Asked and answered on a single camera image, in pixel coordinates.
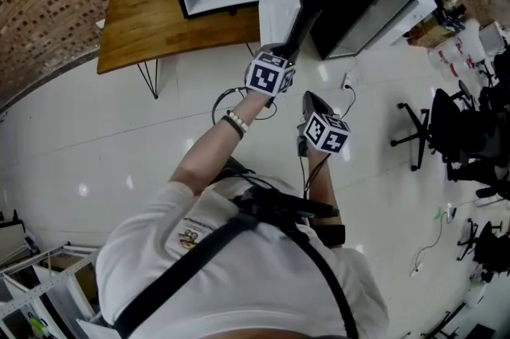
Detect white metal shelf rack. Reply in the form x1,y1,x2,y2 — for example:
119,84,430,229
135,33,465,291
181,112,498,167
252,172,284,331
0,243,105,339

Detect white bead bracelet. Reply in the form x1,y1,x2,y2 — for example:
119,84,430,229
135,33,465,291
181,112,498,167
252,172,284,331
226,109,250,133

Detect thin green floor cable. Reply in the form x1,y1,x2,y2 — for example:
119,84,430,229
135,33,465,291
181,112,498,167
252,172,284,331
410,205,457,277

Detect wooden table with metal legs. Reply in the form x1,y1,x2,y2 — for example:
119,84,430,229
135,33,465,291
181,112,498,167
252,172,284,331
96,0,262,100

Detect person's left forearm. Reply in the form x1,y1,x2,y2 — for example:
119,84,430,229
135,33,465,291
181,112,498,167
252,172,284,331
169,92,272,197

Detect person's black trousers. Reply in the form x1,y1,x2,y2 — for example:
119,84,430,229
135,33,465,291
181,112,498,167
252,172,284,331
214,157,257,183

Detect black floor power cable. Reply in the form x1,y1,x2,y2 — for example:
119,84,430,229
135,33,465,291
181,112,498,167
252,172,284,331
338,85,357,119

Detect black wrist band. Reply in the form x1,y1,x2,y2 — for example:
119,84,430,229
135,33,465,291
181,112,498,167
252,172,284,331
220,114,245,140

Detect brown cardboard box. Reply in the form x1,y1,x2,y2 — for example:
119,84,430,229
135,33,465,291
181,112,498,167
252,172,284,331
408,16,456,48

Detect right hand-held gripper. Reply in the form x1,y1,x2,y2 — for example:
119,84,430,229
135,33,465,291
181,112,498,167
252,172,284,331
296,89,352,158

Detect white t-shirt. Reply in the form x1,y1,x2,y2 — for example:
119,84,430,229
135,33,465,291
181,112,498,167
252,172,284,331
95,175,390,339

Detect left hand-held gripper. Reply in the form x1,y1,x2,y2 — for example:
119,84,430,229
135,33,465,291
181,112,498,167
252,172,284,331
244,43,296,109

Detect person's right forearm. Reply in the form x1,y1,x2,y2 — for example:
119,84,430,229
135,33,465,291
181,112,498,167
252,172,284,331
304,149,342,211

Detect black office chair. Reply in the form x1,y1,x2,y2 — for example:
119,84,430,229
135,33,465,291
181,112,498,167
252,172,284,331
390,80,479,171
456,217,510,283

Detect black chest harness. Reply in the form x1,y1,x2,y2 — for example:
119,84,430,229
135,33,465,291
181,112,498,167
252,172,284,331
113,185,359,339

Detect clear water jug red label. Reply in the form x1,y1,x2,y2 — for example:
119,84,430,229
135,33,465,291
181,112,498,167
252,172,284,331
428,37,485,81

